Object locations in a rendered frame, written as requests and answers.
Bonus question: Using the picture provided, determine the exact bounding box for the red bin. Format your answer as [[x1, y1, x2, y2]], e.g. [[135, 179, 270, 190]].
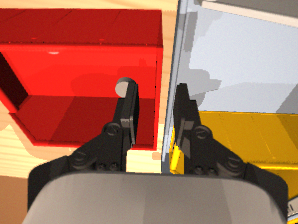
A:
[[0, 8, 164, 151]]

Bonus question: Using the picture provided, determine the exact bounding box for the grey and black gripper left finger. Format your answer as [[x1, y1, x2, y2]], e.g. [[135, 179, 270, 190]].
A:
[[27, 82, 139, 213]]

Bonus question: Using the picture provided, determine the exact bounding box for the yellow open bin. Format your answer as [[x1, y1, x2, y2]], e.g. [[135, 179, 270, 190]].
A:
[[169, 111, 298, 200]]

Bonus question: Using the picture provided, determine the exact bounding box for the dark grey metal shelf frame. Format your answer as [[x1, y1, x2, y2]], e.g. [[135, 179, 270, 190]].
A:
[[161, 0, 298, 174]]

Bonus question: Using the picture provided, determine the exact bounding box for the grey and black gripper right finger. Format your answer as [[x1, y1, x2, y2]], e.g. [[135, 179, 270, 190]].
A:
[[173, 83, 288, 223]]

